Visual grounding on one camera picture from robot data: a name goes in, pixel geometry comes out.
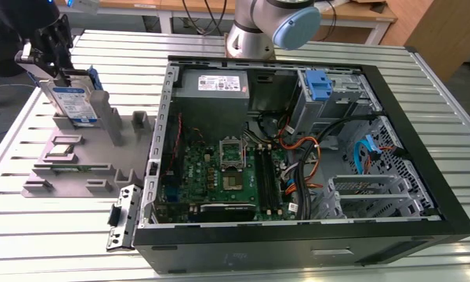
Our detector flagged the hard disk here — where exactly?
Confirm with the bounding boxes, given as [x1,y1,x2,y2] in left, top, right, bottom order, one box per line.
[26,66,102,130]

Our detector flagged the blue SATA wire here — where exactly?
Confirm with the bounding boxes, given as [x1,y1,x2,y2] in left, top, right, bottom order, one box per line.
[353,136,382,177]

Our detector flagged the black plug coloured power wire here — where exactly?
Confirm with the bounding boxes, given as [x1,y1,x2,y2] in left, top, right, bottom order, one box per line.
[366,145,408,164]

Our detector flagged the black bin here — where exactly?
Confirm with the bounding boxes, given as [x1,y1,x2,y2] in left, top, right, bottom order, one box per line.
[0,8,28,79]

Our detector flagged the wooden top desk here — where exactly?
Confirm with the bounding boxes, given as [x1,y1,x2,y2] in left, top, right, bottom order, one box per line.
[97,0,398,45]

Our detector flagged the silver CPU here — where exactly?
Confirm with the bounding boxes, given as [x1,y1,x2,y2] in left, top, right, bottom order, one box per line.
[48,143,76,156]

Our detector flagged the grey parts rack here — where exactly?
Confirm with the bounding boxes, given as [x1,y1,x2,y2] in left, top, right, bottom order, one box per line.
[20,89,160,198]

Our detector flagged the green RAM stick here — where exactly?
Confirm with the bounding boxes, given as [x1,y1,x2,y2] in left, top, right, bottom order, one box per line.
[50,165,90,172]

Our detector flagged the grey power supply unit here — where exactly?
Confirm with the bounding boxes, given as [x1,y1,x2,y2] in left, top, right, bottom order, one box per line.
[172,69,252,142]

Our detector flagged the metal socket cover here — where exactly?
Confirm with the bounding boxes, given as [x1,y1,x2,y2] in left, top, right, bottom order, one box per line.
[218,137,246,171]

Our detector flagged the metal locking lever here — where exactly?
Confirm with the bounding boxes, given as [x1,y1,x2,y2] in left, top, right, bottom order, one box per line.
[241,137,249,171]

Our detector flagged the green motherboard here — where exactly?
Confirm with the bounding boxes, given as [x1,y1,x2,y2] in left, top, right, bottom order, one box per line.
[158,140,298,223]

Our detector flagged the CPU socket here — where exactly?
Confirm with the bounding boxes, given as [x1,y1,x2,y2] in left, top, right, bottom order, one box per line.
[221,170,246,192]

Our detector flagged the blue plastic drive latch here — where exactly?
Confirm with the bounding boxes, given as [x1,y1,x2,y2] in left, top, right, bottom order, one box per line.
[304,70,333,102]

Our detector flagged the metal optical drive cage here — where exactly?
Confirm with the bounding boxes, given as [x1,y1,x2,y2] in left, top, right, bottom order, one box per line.
[292,69,381,139]

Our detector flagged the black RAM slot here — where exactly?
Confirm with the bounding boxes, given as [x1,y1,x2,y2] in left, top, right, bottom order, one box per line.
[257,145,272,214]
[266,145,281,214]
[262,145,276,214]

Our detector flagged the black graphics card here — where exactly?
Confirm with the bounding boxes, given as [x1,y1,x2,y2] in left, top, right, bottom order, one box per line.
[188,201,256,223]

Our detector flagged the black open PC case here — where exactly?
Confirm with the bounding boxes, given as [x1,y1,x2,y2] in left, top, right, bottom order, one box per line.
[132,54,470,276]

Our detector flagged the wooden cabinet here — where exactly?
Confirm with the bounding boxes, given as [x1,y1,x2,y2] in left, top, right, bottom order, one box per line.
[384,0,470,83]

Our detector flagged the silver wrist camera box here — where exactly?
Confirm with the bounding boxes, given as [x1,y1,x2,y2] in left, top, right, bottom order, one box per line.
[14,43,40,79]

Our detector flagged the red black twisted wire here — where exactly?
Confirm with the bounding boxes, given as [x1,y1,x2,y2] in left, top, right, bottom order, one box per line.
[170,113,184,177]

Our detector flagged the yellow black wire bundle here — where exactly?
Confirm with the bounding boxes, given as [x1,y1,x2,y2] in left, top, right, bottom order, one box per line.
[245,130,276,146]

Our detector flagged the metal expansion slot bracket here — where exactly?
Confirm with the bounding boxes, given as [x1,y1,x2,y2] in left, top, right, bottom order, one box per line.
[105,183,141,253]

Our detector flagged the orange wire bundle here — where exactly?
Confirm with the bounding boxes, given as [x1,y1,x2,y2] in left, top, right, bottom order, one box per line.
[277,136,325,194]

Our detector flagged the black cable bundle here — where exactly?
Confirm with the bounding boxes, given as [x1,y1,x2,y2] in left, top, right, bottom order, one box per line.
[296,113,384,221]

